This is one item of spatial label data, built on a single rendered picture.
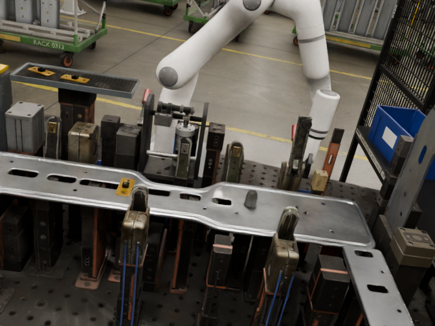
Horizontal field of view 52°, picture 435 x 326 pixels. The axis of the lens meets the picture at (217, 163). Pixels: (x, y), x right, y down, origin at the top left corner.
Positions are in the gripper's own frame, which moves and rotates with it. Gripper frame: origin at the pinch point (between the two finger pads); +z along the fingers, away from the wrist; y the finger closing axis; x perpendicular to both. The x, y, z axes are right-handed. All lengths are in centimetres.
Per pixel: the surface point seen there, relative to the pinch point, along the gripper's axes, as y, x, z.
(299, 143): 33.7, -9.8, -25.0
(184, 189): 49, -39, -10
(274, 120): -267, 8, 87
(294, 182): 35.5, -7.9, -13.2
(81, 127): 39, -73, -16
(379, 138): 0.3, 22.3, -19.3
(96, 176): 51, -63, -9
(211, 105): -277, -58, 90
